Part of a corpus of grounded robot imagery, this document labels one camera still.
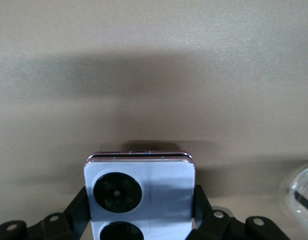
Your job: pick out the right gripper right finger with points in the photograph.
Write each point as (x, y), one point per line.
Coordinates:
(201, 207)

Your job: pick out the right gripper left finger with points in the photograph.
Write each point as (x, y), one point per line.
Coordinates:
(76, 212)

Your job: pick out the lilac flip phone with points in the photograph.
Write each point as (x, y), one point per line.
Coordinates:
(163, 190)

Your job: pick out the black straw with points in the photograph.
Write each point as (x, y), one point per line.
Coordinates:
(304, 200)

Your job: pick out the clear plastic cup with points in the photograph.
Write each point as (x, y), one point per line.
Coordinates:
(303, 182)

